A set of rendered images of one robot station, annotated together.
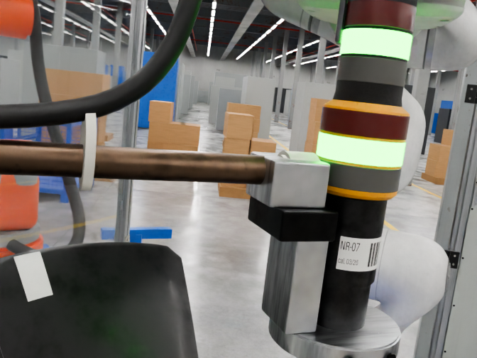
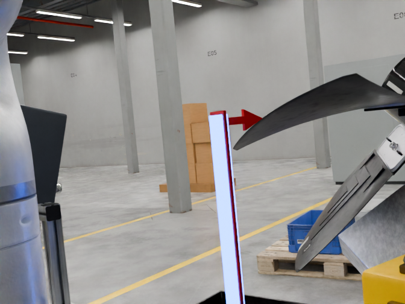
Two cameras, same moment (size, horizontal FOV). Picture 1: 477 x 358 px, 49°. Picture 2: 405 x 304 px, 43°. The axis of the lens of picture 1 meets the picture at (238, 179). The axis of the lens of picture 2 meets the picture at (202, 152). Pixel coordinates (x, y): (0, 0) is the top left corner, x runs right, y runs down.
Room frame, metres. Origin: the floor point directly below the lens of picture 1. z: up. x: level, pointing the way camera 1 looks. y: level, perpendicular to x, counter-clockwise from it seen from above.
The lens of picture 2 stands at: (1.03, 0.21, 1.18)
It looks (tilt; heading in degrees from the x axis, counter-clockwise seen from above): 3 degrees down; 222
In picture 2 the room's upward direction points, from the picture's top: 5 degrees counter-clockwise
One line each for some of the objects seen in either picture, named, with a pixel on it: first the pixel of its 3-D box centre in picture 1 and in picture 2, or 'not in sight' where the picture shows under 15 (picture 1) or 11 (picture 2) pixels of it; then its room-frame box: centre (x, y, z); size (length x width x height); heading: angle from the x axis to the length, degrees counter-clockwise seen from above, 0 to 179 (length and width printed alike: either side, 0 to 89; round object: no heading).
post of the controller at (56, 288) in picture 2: not in sight; (55, 254); (0.51, -0.65, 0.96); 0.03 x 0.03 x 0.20; 78
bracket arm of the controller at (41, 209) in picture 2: not in sight; (33, 208); (0.48, -0.75, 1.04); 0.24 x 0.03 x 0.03; 78
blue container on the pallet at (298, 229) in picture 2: not in sight; (323, 230); (-2.55, -1.76, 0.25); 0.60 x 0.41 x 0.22; 12
